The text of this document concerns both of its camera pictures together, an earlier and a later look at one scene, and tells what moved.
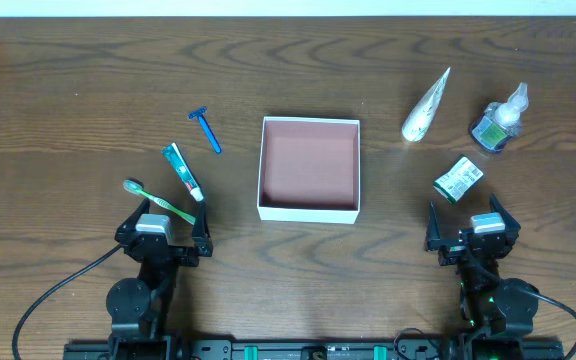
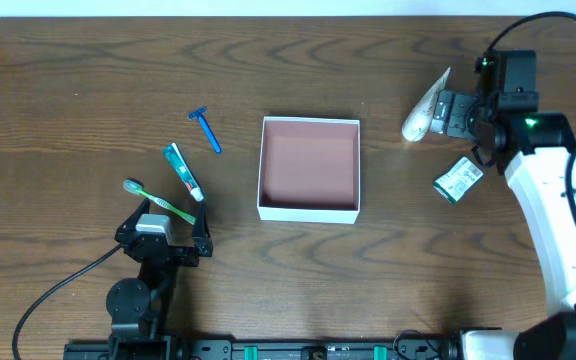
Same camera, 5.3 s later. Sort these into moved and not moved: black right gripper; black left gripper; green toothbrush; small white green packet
Moved: black right gripper
Not moved: black left gripper; small white green packet; green toothbrush
